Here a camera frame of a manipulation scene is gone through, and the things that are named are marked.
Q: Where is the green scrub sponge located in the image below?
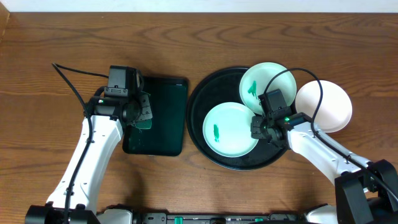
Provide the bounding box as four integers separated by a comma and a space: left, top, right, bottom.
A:
135, 119, 152, 129

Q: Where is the mint green plate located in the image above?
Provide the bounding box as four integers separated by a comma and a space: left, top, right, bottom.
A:
202, 102, 258, 158
239, 62, 297, 114

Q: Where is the white plate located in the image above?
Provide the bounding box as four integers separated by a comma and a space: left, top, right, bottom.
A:
295, 80, 353, 133

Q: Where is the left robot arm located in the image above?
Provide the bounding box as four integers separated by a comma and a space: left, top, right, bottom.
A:
25, 87, 152, 223

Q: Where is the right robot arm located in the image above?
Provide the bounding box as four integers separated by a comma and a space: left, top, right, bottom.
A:
251, 113, 397, 223

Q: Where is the black rectangular tray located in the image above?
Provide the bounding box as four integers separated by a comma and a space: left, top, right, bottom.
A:
123, 77, 188, 156

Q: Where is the round black tray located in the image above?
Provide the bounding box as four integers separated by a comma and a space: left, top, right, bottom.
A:
186, 67, 288, 170

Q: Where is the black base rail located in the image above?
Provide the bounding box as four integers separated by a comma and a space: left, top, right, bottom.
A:
96, 203, 338, 224

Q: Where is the right black cable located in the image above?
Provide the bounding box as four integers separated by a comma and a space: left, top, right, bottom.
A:
262, 67, 398, 203

